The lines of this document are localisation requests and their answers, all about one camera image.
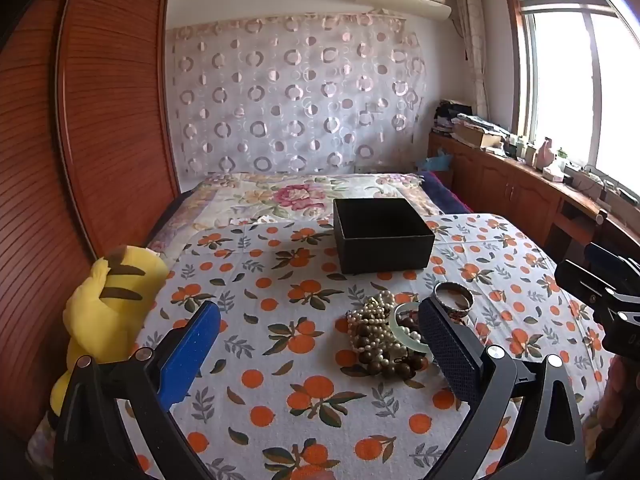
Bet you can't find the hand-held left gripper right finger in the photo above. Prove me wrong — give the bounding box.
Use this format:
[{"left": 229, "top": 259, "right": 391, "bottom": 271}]
[{"left": 417, "top": 296, "right": 587, "bottom": 480}]

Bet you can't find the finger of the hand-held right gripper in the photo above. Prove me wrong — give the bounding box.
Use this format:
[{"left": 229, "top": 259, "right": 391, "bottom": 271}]
[
  {"left": 554, "top": 258, "right": 640, "bottom": 357},
  {"left": 582, "top": 241, "right": 640, "bottom": 289}
]

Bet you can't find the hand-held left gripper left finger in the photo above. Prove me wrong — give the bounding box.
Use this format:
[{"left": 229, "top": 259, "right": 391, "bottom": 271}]
[{"left": 52, "top": 300, "right": 222, "bottom": 480}]

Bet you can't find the pale green jade bangle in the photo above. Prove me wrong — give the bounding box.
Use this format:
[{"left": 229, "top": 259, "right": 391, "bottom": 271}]
[{"left": 389, "top": 302, "right": 431, "bottom": 351}]

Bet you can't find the white pearl necklace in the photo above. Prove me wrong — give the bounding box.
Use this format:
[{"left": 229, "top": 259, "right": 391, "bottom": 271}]
[{"left": 346, "top": 290, "right": 431, "bottom": 368}]

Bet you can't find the black square box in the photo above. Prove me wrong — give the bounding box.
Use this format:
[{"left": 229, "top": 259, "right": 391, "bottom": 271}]
[{"left": 332, "top": 197, "right": 436, "bottom": 276}]

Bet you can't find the patterned enamel bangle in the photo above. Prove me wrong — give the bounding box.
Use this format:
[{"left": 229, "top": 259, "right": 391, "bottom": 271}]
[{"left": 432, "top": 281, "right": 474, "bottom": 318}]

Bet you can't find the yellow plush toy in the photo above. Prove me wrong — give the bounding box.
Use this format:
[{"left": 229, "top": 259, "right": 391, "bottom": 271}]
[{"left": 50, "top": 245, "right": 171, "bottom": 416}]

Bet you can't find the orange fruit print sheet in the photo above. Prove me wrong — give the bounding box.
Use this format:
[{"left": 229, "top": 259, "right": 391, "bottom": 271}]
[{"left": 27, "top": 212, "right": 616, "bottom": 480}]

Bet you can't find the pink vase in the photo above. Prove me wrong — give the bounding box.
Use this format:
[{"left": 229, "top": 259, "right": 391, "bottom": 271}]
[{"left": 535, "top": 136, "right": 556, "bottom": 168}]

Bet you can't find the long wooden cabinet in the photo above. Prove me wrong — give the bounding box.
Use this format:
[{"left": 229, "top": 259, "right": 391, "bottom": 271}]
[{"left": 427, "top": 130, "right": 640, "bottom": 281}]

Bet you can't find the dark blue blanket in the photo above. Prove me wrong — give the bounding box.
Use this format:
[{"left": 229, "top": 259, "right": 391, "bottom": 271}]
[{"left": 417, "top": 171, "right": 473, "bottom": 216}]

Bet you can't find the cardboard box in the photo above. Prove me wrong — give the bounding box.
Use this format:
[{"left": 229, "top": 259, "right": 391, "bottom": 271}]
[{"left": 452, "top": 122, "right": 506, "bottom": 150}]

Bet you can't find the blue plastic bag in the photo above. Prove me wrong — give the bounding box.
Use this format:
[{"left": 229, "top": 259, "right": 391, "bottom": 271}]
[{"left": 417, "top": 149, "right": 453, "bottom": 173}]

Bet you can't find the stack of papers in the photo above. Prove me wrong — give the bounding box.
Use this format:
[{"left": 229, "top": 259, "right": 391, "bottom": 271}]
[{"left": 457, "top": 112, "right": 511, "bottom": 133}]

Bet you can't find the floral quilt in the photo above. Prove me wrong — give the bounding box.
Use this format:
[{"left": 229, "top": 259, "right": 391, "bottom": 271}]
[{"left": 145, "top": 172, "right": 441, "bottom": 261}]

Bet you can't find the pile of dark clothes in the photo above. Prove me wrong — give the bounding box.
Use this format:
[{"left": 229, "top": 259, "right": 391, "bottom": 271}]
[{"left": 432, "top": 100, "right": 473, "bottom": 136}]

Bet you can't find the cream patterned window curtain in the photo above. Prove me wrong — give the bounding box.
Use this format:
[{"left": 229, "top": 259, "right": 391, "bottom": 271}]
[{"left": 452, "top": 0, "right": 491, "bottom": 121}]

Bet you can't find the circle pattern sheer curtain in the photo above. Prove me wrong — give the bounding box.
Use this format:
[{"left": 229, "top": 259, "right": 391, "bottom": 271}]
[{"left": 165, "top": 10, "right": 428, "bottom": 178}]

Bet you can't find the brown wooden bead bracelet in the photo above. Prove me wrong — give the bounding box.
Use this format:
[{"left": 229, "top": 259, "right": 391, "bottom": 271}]
[{"left": 357, "top": 310, "right": 433, "bottom": 381}]

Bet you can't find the wooden frame window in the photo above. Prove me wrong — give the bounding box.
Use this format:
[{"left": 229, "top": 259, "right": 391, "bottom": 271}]
[{"left": 502, "top": 0, "right": 640, "bottom": 196}]

